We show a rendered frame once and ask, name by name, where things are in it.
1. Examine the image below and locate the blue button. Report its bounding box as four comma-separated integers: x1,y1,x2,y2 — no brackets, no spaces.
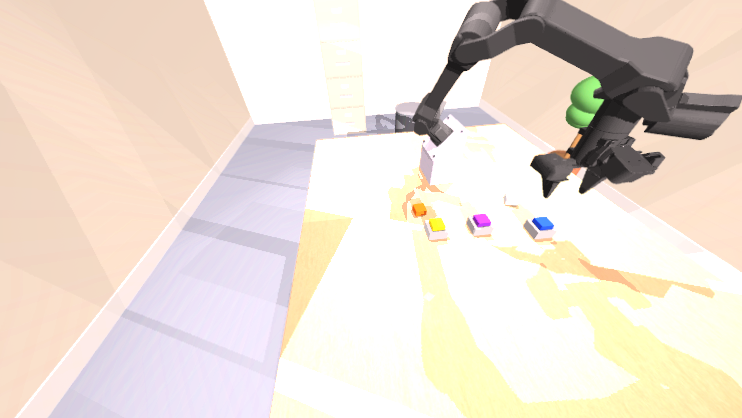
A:
523,216,557,239

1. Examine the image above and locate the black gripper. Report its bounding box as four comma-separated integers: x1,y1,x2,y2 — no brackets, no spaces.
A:
530,124,634,199

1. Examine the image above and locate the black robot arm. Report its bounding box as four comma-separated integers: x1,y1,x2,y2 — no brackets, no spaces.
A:
412,0,742,185

